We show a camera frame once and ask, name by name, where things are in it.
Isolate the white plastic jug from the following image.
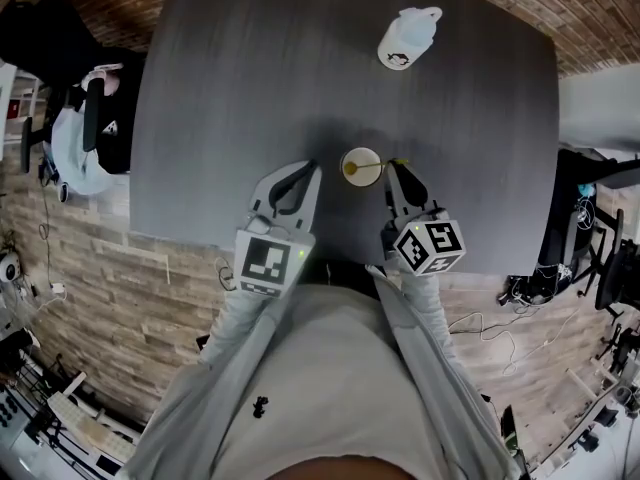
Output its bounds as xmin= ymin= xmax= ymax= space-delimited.
xmin=377 ymin=6 xmax=444 ymax=72

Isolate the person's right forearm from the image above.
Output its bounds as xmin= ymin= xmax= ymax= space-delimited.
xmin=399 ymin=266 xmax=469 ymax=389

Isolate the person's left forearm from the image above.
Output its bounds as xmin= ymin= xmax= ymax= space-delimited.
xmin=198 ymin=285 xmax=282 ymax=369

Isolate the black office chair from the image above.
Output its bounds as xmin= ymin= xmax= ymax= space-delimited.
xmin=537 ymin=140 xmax=640 ymax=327
xmin=0 ymin=0 xmax=132 ymax=175

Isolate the person's torso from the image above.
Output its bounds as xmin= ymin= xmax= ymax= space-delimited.
xmin=117 ymin=262 xmax=521 ymax=480

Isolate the yellow-green spoon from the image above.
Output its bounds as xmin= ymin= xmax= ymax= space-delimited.
xmin=343 ymin=157 xmax=410 ymax=176

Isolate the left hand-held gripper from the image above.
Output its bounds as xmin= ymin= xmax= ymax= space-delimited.
xmin=233 ymin=159 xmax=323 ymax=299

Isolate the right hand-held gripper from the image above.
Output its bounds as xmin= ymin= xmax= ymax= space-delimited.
xmin=381 ymin=162 xmax=467 ymax=276

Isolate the white round device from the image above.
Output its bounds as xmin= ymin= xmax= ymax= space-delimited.
xmin=0 ymin=250 xmax=22 ymax=285

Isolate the white perforated board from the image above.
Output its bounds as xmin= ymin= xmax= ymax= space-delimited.
xmin=45 ymin=391 xmax=142 ymax=465

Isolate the white floor cable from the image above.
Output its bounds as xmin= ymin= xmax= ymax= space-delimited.
xmin=447 ymin=297 xmax=584 ymax=377

